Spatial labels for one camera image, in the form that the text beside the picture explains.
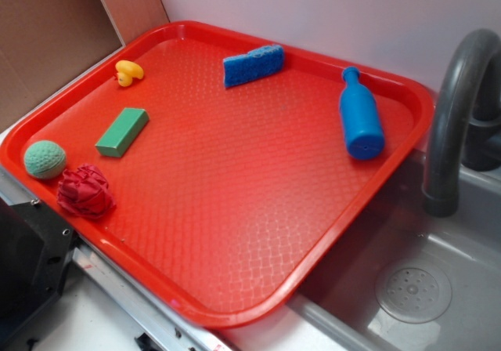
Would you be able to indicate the grey plastic sink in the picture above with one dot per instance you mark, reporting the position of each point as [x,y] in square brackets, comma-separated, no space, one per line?
[338,296]

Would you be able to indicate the grey curved faucet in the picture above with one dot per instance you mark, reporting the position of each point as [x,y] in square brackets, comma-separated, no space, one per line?
[465,130]

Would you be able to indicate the crumpled red cloth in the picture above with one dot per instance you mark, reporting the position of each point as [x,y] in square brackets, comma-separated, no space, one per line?
[85,192]

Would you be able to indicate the red plastic tray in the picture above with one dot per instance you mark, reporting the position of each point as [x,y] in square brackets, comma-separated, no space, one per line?
[228,197]

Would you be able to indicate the yellow rubber duck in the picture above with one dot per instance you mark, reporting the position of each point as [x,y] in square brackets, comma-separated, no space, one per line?
[127,71]

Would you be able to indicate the blue plastic bottle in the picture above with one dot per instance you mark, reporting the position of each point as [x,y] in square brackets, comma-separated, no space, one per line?
[363,133]

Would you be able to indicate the green textured ball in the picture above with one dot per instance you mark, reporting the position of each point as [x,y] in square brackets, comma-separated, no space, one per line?
[45,160]

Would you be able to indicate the sink drain strainer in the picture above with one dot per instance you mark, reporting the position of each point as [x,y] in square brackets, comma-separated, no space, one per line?
[413,294]

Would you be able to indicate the green rectangular block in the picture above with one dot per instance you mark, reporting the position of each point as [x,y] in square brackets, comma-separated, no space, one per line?
[116,140]

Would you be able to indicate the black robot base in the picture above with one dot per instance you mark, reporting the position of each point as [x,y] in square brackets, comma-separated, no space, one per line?
[35,250]

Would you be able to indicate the brown cardboard panel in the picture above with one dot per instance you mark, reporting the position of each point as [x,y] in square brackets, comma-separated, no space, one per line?
[46,44]

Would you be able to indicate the blue sponge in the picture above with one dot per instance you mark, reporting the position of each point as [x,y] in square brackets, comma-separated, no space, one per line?
[253,65]

